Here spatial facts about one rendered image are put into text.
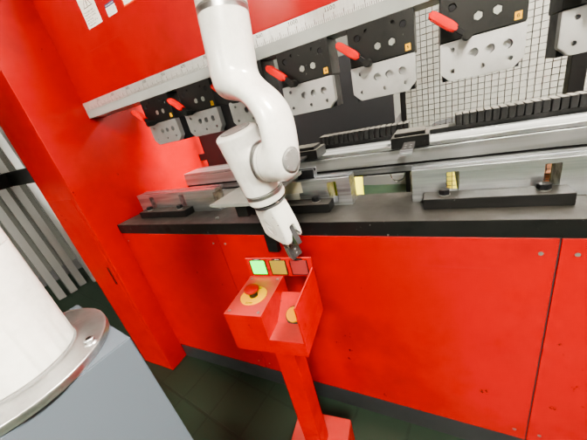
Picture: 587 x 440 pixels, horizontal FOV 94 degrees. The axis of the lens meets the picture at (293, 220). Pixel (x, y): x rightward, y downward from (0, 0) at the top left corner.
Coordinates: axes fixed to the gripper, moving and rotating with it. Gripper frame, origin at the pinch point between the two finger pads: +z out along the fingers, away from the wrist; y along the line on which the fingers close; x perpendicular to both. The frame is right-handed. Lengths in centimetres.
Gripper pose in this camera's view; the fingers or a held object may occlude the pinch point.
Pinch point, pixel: (293, 250)
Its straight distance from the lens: 69.2
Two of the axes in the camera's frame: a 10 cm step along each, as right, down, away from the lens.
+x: 7.2, -5.8, 3.9
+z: 3.5, 7.8, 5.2
